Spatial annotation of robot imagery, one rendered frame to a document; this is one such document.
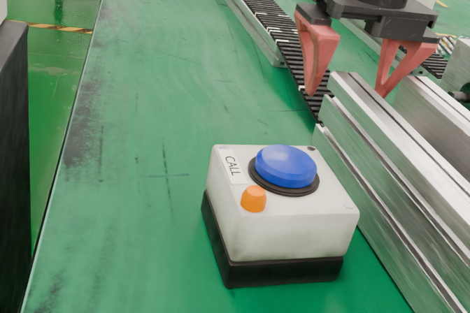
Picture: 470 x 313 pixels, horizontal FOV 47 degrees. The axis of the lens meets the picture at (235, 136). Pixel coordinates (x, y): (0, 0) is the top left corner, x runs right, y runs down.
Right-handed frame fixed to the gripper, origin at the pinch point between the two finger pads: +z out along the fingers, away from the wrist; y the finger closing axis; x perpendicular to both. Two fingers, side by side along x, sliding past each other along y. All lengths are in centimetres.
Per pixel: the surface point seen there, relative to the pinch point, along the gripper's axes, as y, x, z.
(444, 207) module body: -4.7, -22.5, -3.0
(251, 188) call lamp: -16.0, -19.7, -2.4
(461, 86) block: 14.1, 0.9, -0.6
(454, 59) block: 14.1, 3.5, -2.7
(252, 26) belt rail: -1.5, 27.4, 3.8
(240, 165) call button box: -15.4, -15.7, -1.3
